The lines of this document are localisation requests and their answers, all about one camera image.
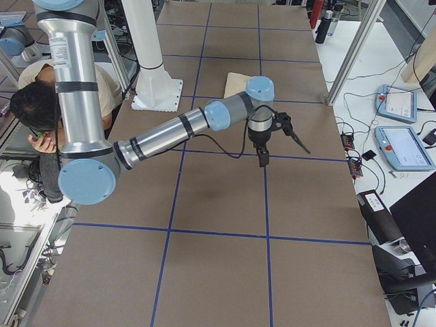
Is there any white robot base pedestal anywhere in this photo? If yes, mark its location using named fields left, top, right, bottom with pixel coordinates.
left=122, top=0, right=183, bottom=112

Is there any beige long-sleeve graphic shirt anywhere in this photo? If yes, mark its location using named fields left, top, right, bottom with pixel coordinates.
left=223, top=72, right=251, bottom=98

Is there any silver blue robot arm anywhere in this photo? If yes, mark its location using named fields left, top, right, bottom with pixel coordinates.
left=34, top=1, right=275, bottom=205

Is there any clear bottle black lid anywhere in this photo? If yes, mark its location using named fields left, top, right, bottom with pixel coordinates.
left=327, top=3, right=343, bottom=36

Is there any aluminium frame post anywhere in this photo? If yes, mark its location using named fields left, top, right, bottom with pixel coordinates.
left=326, top=0, right=386, bottom=106

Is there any black monitor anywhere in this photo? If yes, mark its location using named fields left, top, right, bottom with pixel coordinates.
left=390, top=174, right=436, bottom=272

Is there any upper orange black adapter box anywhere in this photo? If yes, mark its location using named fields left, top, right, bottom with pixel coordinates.
left=340, top=133, right=355, bottom=151

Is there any orange black adapter box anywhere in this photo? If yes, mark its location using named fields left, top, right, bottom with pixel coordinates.
left=347, top=157, right=363, bottom=179
left=340, top=133, right=355, bottom=151

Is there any lower orange black adapter box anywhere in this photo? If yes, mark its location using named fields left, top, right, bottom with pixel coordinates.
left=347, top=157, right=363, bottom=179

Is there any black bottle steel cap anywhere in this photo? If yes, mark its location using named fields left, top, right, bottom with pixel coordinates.
left=315, top=10, right=333, bottom=44

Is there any lower blue teach pendant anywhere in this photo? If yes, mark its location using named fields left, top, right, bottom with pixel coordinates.
left=375, top=126, right=435, bottom=172

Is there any wooden board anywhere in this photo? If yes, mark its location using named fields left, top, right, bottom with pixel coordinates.
left=401, top=6, right=436, bottom=84

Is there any blue teach pendant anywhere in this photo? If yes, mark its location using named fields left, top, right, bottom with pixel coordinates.
left=375, top=126, right=435, bottom=172
left=375, top=84, right=418, bottom=123

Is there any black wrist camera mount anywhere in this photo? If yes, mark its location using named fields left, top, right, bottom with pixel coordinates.
left=271, top=112, right=294, bottom=136

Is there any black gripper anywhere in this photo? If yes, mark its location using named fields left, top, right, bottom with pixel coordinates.
left=248, top=129, right=271, bottom=167

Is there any upper blue teach pendant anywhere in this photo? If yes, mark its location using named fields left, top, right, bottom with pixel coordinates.
left=375, top=84, right=418, bottom=123

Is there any seated person beige shirt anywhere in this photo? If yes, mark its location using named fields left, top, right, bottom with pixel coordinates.
left=10, top=63, right=123, bottom=205

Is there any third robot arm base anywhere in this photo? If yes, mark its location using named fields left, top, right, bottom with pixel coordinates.
left=1, top=19, right=50, bottom=68

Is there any red cylindrical bottle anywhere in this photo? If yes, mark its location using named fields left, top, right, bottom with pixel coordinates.
left=309, top=0, right=324, bottom=29

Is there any small black square device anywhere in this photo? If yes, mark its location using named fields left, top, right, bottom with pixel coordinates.
left=362, top=150, right=377, bottom=161

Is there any brown paper roll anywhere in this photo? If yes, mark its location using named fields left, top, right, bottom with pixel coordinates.
left=356, top=190, right=403, bottom=245

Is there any black monitor stand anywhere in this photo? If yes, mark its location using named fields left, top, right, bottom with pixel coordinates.
left=372, top=245, right=435, bottom=315

